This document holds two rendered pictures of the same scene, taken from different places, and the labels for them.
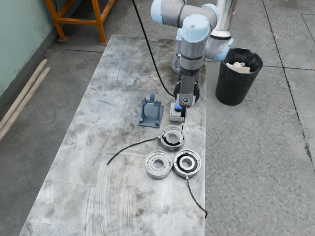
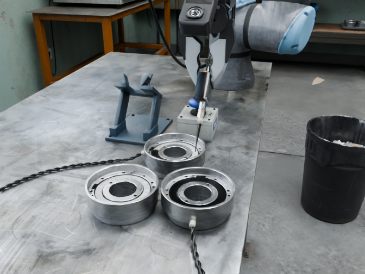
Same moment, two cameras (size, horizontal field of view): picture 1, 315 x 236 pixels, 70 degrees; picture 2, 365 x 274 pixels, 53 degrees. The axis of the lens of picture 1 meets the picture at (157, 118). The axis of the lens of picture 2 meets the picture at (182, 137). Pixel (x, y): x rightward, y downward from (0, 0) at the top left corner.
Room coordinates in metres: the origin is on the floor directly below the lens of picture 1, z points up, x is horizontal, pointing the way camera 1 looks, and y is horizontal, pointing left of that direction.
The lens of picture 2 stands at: (-0.04, -0.14, 1.13)
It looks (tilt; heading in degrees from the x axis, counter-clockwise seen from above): 27 degrees down; 6
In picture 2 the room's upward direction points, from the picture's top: straight up
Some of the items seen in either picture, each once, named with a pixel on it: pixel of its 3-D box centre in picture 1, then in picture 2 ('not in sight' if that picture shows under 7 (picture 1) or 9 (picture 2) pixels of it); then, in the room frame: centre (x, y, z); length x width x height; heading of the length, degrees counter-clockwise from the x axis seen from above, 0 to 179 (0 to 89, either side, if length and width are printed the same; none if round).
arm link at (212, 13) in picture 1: (199, 20); not in sight; (0.70, -0.14, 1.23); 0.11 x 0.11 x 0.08; 64
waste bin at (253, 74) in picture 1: (235, 78); (336, 169); (1.52, -0.70, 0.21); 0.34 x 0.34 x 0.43
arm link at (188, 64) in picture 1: (190, 58); not in sight; (0.60, -0.11, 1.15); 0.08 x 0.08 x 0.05
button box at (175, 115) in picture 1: (178, 111); (199, 121); (0.65, -0.09, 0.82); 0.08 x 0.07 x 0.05; 172
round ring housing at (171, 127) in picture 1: (172, 138); (175, 156); (0.51, -0.06, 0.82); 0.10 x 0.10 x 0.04
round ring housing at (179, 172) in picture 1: (186, 164); (197, 197); (0.39, -0.11, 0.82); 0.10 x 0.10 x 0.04
